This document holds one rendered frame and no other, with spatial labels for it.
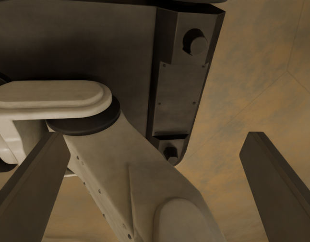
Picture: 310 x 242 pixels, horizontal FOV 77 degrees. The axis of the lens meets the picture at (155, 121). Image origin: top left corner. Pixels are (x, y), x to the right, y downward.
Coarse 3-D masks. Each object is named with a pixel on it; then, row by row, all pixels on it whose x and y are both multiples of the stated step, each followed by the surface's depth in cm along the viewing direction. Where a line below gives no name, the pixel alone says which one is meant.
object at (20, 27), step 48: (0, 0) 37; (48, 0) 36; (96, 0) 38; (144, 0) 43; (0, 48) 39; (48, 48) 41; (96, 48) 43; (144, 48) 44; (192, 48) 38; (144, 96) 53; (192, 96) 53
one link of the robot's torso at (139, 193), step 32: (64, 128) 33; (96, 128) 34; (128, 128) 36; (96, 160) 30; (128, 160) 31; (160, 160) 31; (96, 192) 30; (128, 192) 27; (160, 192) 23; (192, 192) 23; (128, 224) 23; (160, 224) 19; (192, 224) 19
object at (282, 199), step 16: (256, 144) 10; (272, 144) 9; (240, 160) 11; (256, 160) 10; (272, 160) 8; (256, 176) 10; (272, 176) 8; (288, 176) 8; (256, 192) 10; (272, 192) 8; (288, 192) 7; (304, 192) 7; (272, 208) 8; (288, 208) 7; (304, 208) 7; (272, 224) 8; (288, 224) 7; (304, 224) 6; (272, 240) 8; (288, 240) 7; (304, 240) 6
